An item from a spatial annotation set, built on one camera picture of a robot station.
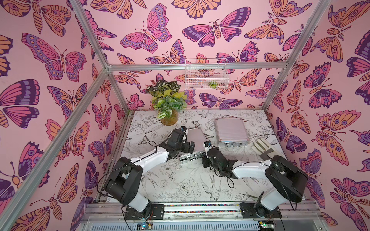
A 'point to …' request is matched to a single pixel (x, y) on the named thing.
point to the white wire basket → (206, 74)
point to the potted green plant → (167, 101)
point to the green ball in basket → (213, 84)
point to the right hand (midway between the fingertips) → (202, 153)
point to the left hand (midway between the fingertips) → (190, 143)
